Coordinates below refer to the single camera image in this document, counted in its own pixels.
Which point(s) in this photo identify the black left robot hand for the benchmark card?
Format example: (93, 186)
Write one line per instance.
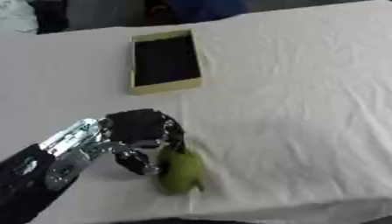
(135, 128)

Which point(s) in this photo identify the person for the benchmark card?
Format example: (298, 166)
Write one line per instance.
(196, 10)

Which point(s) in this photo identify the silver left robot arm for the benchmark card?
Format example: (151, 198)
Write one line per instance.
(46, 163)

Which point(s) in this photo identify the green toy pear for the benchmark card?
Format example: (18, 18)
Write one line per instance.
(179, 172)

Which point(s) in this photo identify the tan cardboard box black inside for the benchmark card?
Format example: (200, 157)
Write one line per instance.
(164, 61)

